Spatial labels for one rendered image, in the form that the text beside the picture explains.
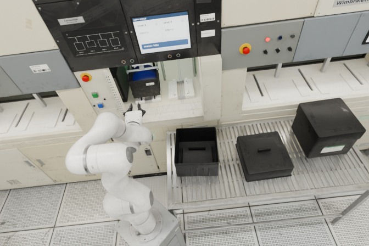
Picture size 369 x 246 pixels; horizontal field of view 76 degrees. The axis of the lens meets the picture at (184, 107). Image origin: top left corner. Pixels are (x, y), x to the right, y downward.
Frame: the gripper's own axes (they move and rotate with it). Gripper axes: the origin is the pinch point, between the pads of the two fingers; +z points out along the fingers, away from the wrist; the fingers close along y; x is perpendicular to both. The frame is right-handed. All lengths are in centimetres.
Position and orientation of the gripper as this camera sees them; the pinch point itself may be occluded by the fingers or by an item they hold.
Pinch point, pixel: (135, 106)
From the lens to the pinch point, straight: 148.5
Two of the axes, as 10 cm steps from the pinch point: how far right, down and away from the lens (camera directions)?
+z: -0.7, -7.3, 6.8
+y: 9.9, -1.2, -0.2
